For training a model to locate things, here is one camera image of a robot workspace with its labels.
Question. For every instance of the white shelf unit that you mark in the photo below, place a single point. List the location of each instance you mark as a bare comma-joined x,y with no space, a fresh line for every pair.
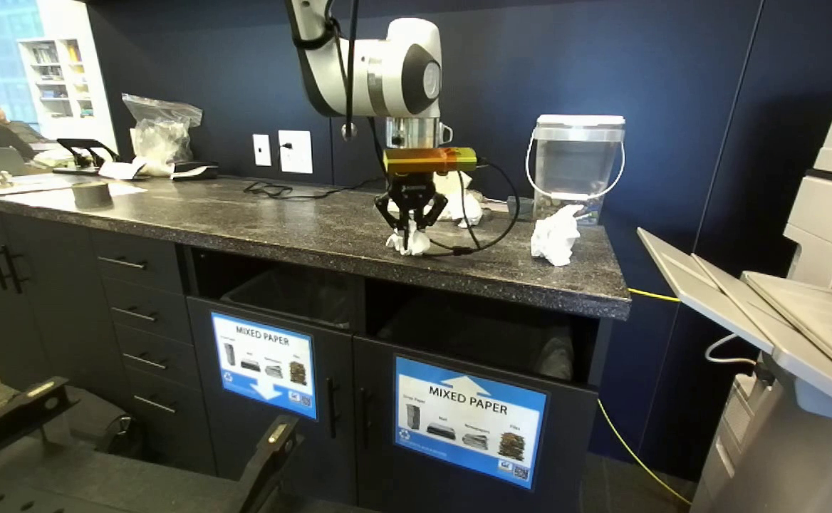
54,82

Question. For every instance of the black and white desk item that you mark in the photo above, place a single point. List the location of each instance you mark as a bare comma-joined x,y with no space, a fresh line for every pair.
191,173

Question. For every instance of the metallic wrist camera bar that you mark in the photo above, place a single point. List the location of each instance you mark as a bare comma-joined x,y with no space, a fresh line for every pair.
430,162

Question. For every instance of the white tissue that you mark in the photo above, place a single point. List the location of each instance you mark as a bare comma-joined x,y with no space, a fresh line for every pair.
409,246
461,205
557,239

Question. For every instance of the clear plastic bucket with lid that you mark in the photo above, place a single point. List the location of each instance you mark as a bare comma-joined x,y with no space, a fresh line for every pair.
577,162

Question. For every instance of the small white wall plate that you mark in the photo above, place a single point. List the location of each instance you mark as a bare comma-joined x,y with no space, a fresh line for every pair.
262,149

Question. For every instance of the white office printer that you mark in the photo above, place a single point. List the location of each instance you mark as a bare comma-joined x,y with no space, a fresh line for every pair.
816,239

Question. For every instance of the black rubbish bin clear liner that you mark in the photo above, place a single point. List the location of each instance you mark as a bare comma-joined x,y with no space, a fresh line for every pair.
490,337

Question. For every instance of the large white wall outlet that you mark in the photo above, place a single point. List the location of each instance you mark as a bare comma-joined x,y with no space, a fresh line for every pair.
293,152

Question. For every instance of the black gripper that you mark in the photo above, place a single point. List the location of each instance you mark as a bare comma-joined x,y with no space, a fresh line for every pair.
417,190

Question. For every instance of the blue sign arrow pointing down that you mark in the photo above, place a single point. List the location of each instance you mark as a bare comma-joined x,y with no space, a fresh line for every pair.
262,366

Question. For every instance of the white paper stack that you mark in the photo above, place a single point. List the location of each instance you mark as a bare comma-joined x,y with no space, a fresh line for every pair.
122,173

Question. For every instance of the black cabinet with stone counter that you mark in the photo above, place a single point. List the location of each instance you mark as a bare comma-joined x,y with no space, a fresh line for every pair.
54,286

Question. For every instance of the tape roll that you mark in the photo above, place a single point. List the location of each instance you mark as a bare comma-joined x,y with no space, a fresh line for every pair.
92,193

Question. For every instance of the blue sign arrow pointing up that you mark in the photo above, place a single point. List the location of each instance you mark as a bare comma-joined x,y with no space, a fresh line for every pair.
471,423

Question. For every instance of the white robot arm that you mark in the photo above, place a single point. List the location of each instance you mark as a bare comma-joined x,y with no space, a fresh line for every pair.
389,76

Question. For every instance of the clear plastic bag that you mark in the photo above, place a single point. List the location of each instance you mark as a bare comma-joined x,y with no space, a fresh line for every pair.
159,133

